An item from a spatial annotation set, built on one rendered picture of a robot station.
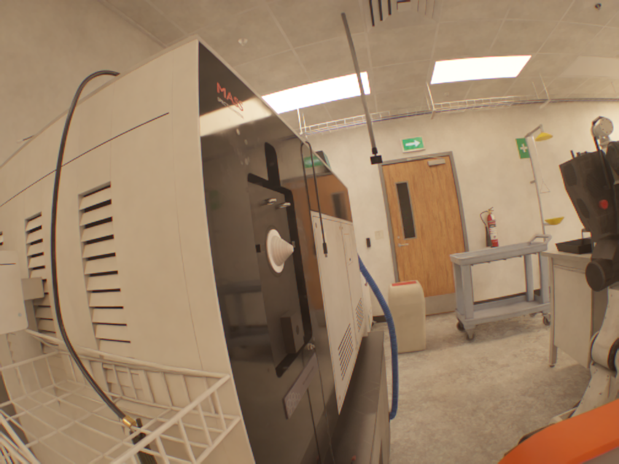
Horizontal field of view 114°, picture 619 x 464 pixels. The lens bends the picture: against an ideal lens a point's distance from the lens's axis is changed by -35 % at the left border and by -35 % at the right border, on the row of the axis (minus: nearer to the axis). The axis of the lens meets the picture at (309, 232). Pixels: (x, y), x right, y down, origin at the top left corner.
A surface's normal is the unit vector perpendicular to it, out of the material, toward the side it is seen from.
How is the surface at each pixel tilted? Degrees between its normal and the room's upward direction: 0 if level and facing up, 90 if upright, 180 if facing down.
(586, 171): 92
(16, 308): 90
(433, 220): 90
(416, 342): 93
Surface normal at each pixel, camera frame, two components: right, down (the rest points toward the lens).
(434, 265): -0.25, 0.00
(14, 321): 0.96, -0.14
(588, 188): -0.47, 0.07
